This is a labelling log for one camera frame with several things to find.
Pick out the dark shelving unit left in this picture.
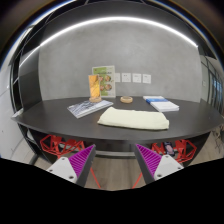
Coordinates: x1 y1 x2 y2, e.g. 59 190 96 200
10 25 42 112

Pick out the green white poster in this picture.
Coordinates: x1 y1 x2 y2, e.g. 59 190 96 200
92 66 116 98

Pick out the white wall socket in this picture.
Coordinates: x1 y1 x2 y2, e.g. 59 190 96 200
115 73 121 82
122 73 131 82
143 74 151 84
132 73 141 83

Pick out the orange acrylic sign stand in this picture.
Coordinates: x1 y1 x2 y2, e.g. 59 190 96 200
88 75 101 102

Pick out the curved ceiling light strip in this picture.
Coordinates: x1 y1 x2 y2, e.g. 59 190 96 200
19 16 199 66

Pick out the red wire chair right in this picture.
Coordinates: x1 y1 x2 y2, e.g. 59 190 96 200
152 139 197 163

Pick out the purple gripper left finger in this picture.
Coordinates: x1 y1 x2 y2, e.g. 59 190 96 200
47 145 96 187

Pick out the white and blue booklet stack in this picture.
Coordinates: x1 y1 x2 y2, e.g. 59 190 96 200
143 96 179 112

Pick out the round wooden coaster dish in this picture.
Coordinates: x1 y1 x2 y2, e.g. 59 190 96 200
120 96 133 103

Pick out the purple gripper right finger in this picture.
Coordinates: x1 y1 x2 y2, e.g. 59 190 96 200
134 144 183 184

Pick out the cream folded towel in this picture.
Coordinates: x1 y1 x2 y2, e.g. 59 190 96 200
98 107 169 130

